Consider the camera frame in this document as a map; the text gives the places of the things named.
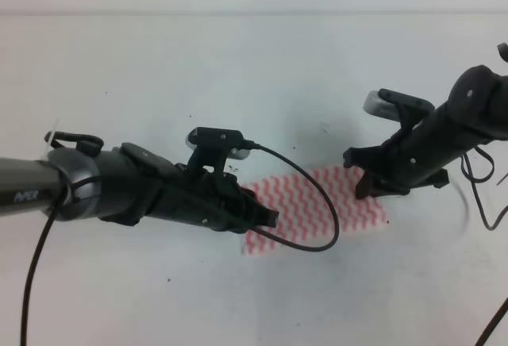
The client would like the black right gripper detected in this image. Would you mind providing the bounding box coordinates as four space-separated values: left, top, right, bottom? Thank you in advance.
343 136 448 199

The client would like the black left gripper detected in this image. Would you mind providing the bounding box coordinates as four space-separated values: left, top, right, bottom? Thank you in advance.
150 163 279 233

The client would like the pink white wavy towel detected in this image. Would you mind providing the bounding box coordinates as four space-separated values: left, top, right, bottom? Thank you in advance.
246 165 389 247

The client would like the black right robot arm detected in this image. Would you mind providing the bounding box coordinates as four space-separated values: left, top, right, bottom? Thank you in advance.
344 65 507 200

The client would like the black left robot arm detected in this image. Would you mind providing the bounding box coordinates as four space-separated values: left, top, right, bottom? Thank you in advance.
1 127 279 234

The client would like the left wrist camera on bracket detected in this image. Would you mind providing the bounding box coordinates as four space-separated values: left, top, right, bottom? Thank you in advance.
186 127 250 174

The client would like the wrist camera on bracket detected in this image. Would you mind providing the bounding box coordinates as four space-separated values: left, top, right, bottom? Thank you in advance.
363 88 435 138
186 127 250 174

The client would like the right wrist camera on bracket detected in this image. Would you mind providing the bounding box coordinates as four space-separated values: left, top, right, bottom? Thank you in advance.
363 88 435 138

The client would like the black left camera cable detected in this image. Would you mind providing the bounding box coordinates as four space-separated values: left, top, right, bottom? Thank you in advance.
19 139 341 346

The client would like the black camera cable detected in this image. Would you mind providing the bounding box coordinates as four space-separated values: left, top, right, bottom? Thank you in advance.
460 42 508 346
19 139 341 346

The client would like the black right camera cable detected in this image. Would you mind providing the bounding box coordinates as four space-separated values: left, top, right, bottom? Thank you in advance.
460 42 508 346

